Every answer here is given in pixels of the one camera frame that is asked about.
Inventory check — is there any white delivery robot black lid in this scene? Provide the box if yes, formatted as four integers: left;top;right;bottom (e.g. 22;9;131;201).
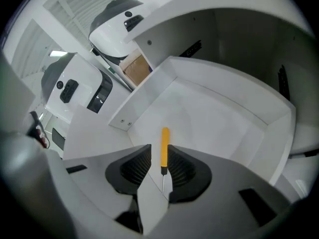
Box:
88;0;146;67

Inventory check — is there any person's left hand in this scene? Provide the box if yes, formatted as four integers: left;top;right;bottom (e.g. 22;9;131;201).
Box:
35;127;49;149

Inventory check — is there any white drawer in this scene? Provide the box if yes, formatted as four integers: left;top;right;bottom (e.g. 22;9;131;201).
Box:
62;55;297;187

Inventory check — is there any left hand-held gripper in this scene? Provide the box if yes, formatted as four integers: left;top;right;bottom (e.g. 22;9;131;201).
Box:
0;110;83;239

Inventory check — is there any white delivery robot grey lid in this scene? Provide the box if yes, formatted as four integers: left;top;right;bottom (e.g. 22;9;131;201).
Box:
40;52;114;115

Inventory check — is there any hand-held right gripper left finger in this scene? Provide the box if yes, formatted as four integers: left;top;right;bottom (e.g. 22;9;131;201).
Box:
62;144;153;221

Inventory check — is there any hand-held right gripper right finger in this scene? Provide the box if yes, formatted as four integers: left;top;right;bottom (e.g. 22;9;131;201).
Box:
167;144;292;234

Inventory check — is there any brown cardboard box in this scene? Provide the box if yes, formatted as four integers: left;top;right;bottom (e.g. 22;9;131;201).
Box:
119;48;153;87

